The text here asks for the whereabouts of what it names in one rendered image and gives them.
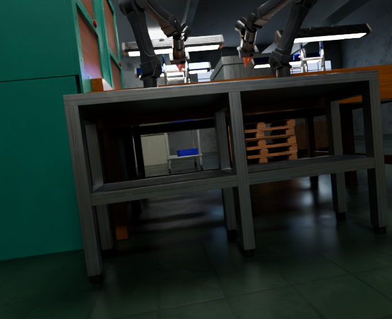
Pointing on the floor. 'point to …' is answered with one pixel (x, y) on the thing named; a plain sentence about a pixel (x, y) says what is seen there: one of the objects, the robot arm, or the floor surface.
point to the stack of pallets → (283, 133)
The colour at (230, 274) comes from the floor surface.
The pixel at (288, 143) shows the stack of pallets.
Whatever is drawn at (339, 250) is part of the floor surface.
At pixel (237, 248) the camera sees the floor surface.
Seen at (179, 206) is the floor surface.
